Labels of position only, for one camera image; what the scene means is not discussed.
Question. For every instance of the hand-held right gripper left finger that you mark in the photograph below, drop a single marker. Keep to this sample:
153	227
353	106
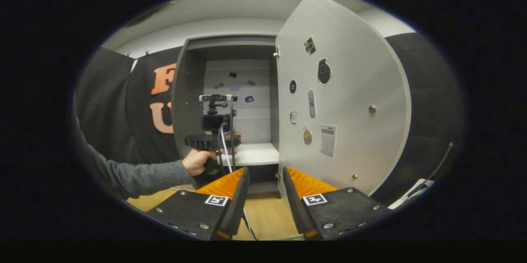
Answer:
239	209

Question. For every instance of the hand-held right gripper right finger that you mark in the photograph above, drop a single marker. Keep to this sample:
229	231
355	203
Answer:
294	209

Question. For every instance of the grey cabinet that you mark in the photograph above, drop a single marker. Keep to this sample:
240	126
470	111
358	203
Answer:
189	90

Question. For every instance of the white cabinet door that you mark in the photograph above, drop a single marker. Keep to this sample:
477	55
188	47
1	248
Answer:
358	90

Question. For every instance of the black backdrop cloth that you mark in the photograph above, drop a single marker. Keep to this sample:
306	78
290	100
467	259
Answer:
111	102

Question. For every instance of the white power strip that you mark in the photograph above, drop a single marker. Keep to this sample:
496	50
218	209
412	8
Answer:
411	193

